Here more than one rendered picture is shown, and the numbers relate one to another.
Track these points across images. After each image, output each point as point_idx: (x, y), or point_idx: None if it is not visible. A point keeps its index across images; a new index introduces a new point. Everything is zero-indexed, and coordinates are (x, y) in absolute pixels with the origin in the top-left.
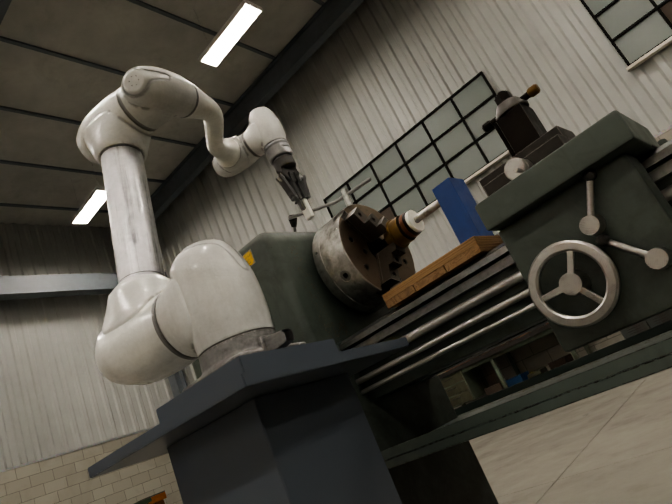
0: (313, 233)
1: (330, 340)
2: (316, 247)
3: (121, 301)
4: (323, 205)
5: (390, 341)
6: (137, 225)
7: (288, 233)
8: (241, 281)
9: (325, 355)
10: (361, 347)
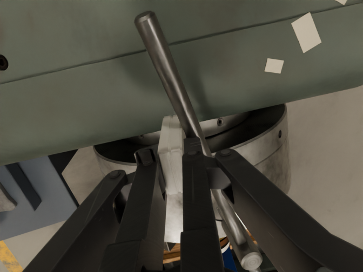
0: (140, 133)
1: (32, 211)
2: (99, 163)
3: None
4: (212, 191)
5: (65, 219)
6: None
7: (46, 153)
8: None
9: (11, 237)
10: (39, 228)
